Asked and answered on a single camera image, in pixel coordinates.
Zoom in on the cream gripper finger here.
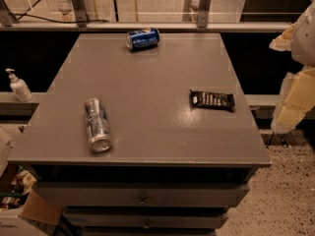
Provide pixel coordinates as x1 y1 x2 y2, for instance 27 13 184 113
269 25 295 51
271 66 315 134

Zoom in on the grey drawer cabinet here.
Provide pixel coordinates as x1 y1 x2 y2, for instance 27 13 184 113
10 33 271 236

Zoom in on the black cable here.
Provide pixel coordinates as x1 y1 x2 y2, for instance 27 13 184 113
9 0 111 25

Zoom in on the black snack bar wrapper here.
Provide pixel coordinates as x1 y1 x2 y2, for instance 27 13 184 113
190 90 235 112

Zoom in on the cardboard box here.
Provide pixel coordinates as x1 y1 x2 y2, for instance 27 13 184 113
0 125 63 226

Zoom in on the silver redbull can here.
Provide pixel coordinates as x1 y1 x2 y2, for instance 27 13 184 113
85 98 112 152

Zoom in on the blue pepsi can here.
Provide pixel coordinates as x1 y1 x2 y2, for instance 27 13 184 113
126 28 159 51

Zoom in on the white pump bottle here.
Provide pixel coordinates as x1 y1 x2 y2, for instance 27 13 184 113
6 68 32 102

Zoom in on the white box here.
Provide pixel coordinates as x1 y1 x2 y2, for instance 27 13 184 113
0 208 48 236

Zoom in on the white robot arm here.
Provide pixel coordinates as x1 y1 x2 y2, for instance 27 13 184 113
269 1 315 134

